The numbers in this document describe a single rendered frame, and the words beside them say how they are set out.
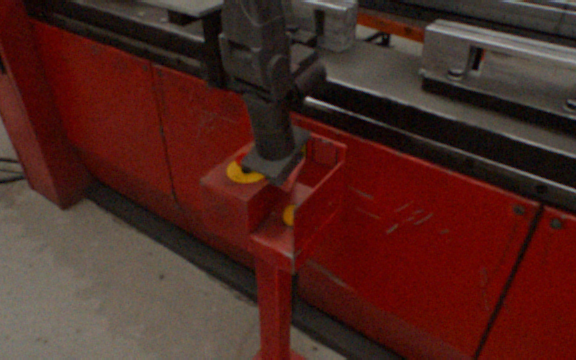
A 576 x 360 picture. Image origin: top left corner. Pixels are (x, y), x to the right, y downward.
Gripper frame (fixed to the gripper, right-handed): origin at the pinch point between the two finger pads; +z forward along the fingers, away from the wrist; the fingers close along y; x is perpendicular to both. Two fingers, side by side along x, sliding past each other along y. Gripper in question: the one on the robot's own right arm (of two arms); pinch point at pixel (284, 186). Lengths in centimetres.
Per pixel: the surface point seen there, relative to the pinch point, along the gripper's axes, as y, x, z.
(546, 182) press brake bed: 23.0, -35.4, 4.8
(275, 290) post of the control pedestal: -6.3, 2.9, 27.9
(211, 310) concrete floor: -3, 41, 81
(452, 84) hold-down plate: 32.0, -15.5, -2.4
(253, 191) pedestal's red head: -2.3, 5.1, 1.6
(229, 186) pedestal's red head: -3.5, 9.3, 1.3
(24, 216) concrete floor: -11, 133, 79
